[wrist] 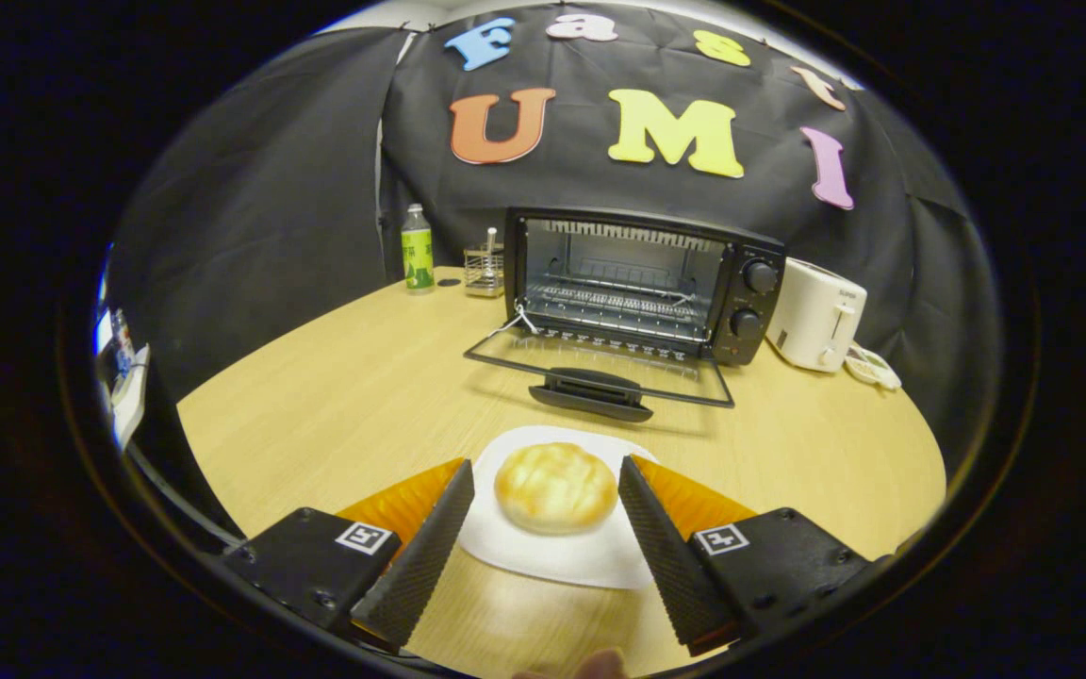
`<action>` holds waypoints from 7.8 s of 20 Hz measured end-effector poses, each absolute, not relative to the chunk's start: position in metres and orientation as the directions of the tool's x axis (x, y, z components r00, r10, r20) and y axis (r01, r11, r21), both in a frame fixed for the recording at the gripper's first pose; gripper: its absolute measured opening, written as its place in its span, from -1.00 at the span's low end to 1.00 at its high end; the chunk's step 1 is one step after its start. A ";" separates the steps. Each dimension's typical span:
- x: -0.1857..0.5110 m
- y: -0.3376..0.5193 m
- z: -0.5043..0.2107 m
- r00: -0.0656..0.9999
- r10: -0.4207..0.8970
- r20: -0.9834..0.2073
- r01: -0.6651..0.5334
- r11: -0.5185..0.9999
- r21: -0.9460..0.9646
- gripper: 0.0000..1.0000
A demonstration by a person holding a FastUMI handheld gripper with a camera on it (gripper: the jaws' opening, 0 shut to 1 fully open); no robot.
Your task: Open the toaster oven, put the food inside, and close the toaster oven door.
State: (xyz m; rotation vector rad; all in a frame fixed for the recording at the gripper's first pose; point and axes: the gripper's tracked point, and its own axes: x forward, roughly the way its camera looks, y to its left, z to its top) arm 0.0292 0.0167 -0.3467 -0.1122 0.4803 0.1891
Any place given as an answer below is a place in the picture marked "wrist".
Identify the white paper sheet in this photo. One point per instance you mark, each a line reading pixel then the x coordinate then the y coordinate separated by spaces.
pixel 133 401

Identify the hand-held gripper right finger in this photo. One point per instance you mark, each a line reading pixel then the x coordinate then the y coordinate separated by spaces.
pixel 661 552

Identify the green label drink bottle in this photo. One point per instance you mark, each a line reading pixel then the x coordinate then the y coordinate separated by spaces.
pixel 418 259

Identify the black toaster oven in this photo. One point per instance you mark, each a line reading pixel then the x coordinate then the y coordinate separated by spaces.
pixel 755 300

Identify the golden bread bun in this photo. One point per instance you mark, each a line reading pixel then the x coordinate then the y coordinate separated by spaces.
pixel 552 486

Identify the white square plate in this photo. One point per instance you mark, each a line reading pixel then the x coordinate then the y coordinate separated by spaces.
pixel 562 561

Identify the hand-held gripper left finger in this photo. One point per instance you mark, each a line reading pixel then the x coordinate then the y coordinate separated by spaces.
pixel 425 556

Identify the white pop-up toaster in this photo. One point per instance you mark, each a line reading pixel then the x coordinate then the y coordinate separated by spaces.
pixel 812 316

